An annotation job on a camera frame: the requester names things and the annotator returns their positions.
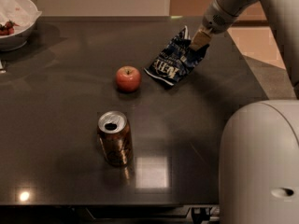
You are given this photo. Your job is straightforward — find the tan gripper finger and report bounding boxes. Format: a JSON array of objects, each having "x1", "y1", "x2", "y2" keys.
[{"x1": 190, "y1": 26, "x2": 213, "y2": 51}]

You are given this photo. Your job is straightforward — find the blue chip bag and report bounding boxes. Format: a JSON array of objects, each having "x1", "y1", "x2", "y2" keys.
[{"x1": 145, "y1": 26, "x2": 209, "y2": 87}]

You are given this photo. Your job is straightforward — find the red fruit in bowl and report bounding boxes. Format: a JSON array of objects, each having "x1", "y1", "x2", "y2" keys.
[{"x1": 0, "y1": 21, "x2": 17, "y2": 35}]

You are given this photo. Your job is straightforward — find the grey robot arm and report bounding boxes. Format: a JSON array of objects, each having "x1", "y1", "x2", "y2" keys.
[{"x1": 191, "y1": 0, "x2": 299, "y2": 224}]

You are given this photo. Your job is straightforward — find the white bowl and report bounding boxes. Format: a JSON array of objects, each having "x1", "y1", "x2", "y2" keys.
[{"x1": 0, "y1": 23, "x2": 36, "y2": 51}]

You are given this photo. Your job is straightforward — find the brown soda can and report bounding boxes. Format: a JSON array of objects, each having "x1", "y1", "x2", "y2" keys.
[{"x1": 97, "y1": 111, "x2": 133, "y2": 166}]

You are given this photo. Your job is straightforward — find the white napkin in bowl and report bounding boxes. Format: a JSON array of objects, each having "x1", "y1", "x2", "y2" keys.
[{"x1": 0, "y1": 0, "x2": 42, "y2": 27}]

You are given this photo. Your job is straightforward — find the red apple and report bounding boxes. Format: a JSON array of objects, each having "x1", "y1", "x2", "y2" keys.
[{"x1": 115, "y1": 66, "x2": 141, "y2": 92}]

